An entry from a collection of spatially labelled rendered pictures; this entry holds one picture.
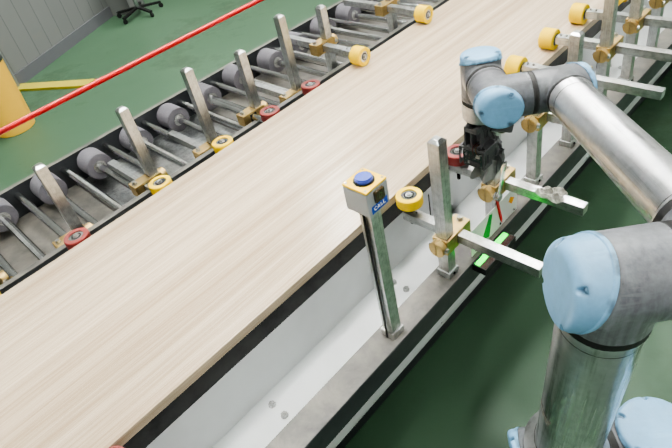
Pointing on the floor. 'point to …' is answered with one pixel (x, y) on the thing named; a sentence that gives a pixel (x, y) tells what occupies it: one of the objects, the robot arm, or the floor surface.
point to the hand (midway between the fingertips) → (488, 178)
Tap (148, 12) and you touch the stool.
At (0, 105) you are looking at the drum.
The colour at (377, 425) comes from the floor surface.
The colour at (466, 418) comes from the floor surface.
